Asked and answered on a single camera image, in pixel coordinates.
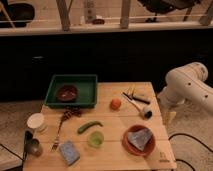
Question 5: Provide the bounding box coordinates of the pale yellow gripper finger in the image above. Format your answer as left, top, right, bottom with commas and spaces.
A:
163, 111, 176, 126

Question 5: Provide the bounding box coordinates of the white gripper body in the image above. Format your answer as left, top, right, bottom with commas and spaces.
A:
157, 87, 184, 114

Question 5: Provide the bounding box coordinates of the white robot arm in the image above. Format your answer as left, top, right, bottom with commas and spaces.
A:
157, 62, 213, 126

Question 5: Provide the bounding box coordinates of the green plastic cup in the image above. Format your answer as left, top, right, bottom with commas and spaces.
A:
88, 131, 104, 148

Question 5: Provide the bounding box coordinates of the metal cup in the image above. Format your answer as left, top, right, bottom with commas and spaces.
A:
25, 139, 43, 157

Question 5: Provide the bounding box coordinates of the grey blue cloth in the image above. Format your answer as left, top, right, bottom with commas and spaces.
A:
127, 128, 152, 151

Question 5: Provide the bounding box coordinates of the green plastic tray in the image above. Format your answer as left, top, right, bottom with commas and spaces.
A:
45, 74, 97, 108

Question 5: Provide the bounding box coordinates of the green cucumber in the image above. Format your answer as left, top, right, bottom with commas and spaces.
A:
77, 121, 103, 134

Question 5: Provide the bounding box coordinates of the black office chair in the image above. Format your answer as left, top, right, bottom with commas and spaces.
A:
137, 0, 201, 23

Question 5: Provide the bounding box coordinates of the dark grape bunch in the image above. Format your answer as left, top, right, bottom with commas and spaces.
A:
63, 108, 82, 121

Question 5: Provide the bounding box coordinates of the dark red bowl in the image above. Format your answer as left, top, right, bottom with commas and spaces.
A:
56, 85, 78, 102

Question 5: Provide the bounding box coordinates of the metal fork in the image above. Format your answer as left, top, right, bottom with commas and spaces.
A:
51, 116, 65, 151

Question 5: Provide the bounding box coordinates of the blue sponge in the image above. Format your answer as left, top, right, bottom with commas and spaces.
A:
59, 141, 80, 166

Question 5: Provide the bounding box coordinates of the black chair left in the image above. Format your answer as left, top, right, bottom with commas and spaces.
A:
0, 0, 35, 28

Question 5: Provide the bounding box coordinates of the black cable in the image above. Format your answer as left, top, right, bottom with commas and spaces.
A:
168, 132, 213, 171

